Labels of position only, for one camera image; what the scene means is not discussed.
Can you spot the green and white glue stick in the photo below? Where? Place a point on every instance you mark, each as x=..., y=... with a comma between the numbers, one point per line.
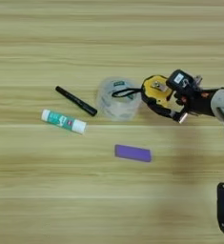
x=64, y=121

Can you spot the clear tape roll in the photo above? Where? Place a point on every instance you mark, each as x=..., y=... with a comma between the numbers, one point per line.
x=118, y=103

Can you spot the yellow tape measure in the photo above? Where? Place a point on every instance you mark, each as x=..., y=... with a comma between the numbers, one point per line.
x=154, y=92

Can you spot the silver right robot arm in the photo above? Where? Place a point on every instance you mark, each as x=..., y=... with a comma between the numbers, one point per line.
x=223, y=105

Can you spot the purple eraser block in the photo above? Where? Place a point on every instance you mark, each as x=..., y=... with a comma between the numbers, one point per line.
x=133, y=153

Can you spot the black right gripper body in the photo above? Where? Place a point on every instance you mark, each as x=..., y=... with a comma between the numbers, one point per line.
x=199, y=101

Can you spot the black box with white label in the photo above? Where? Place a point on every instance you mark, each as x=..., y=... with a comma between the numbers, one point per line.
x=180, y=79

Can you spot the black marker pen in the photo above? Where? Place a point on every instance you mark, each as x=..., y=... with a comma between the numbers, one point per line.
x=76, y=101

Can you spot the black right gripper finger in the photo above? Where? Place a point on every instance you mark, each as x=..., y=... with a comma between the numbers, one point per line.
x=174, y=97
x=176, y=114

